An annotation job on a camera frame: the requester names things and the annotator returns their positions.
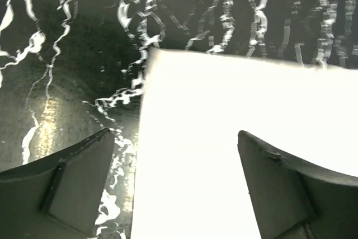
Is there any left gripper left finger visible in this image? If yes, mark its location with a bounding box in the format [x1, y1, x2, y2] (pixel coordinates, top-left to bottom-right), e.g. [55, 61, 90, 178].
[1, 129, 114, 238]

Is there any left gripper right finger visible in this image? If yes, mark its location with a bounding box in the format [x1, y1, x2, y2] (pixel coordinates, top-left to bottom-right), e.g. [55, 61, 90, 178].
[237, 130, 357, 239]

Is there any white cloth napkin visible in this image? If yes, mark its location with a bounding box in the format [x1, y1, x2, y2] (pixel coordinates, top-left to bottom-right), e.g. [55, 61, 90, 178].
[131, 49, 357, 238]

